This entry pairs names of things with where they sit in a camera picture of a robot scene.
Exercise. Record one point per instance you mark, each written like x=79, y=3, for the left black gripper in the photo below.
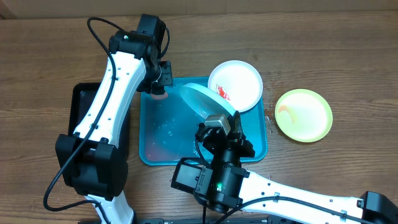
x=166, y=68

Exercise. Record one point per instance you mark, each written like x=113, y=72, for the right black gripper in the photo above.
x=233, y=143

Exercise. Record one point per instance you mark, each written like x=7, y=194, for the pink cleaning sponge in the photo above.
x=159, y=97

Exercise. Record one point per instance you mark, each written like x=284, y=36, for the light blue plastic plate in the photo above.
x=204, y=101

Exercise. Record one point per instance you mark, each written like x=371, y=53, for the white plastic plate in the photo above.
x=238, y=82

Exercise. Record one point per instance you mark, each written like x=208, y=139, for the yellow-green plastic plate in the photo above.
x=303, y=115

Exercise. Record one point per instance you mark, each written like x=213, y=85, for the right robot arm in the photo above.
x=224, y=186

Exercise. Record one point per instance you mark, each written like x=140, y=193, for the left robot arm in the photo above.
x=91, y=159

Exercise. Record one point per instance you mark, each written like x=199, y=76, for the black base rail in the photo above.
x=271, y=219

